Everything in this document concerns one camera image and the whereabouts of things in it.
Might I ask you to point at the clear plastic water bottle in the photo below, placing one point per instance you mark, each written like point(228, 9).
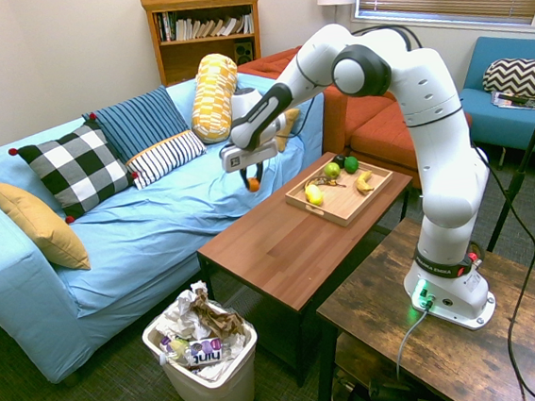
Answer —
point(206, 351)

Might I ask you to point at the crumpled white paper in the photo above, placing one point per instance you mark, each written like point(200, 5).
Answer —
point(179, 313)

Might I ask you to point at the overripe brown banana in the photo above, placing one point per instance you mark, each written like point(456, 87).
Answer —
point(325, 181)

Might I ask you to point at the orange sofa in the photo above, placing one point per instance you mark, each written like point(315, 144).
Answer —
point(374, 124)

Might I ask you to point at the beige plastic trash bin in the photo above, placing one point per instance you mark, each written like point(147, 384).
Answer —
point(220, 394)

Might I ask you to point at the black device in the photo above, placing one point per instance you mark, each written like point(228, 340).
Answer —
point(390, 392)

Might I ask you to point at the small black speaker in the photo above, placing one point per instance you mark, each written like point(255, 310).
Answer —
point(244, 53)

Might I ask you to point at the yellow banana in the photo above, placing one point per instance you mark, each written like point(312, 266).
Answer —
point(364, 183)

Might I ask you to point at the blue striped pillow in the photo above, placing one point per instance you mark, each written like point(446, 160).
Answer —
point(141, 118)

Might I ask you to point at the reddish wooden coffee table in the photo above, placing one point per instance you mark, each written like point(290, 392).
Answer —
point(292, 255)

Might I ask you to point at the row of books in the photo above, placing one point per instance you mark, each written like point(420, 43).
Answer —
point(203, 29)

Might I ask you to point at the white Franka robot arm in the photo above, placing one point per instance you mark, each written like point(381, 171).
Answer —
point(442, 146)

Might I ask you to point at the black camera stand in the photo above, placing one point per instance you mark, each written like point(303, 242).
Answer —
point(528, 156)

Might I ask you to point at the light blue sofa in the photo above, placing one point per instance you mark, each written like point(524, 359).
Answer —
point(156, 225)

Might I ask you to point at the magazine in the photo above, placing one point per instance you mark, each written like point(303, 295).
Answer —
point(514, 101)

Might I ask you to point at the orange tangerine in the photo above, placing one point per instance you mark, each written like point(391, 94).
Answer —
point(254, 185)

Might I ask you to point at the green lime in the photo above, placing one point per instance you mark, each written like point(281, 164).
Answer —
point(351, 164)

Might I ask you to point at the plain mustard pillow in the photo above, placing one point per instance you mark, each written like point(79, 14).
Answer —
point(37, 222)

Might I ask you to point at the teal blue couch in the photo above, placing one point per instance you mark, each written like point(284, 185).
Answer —
point(492, 117)

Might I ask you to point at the black white chevron pillow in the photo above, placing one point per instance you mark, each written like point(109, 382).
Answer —
point(516, 74)

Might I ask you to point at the dark avocado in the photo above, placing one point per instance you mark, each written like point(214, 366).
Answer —
point(339, 159)

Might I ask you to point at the yellow white patterned bolster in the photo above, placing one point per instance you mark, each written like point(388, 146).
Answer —
point(212, 97)

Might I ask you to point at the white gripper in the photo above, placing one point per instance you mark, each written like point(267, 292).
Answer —
point(249, 156)

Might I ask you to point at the black white checkered pillow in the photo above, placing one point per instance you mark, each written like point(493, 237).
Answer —
point(74, 167)

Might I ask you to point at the light wooden tray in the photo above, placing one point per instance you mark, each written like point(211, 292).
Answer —
point(343, 202)

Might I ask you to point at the crumpled brown paper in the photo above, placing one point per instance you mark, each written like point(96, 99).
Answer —
point(217, 321)

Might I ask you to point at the rustic dark wooden table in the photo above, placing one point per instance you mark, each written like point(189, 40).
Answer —
point(454, 362)

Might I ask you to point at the green apple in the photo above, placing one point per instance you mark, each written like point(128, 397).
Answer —
point(332, 170)

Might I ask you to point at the yellow lemon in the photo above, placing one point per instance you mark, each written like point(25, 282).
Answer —
point(314, 195)

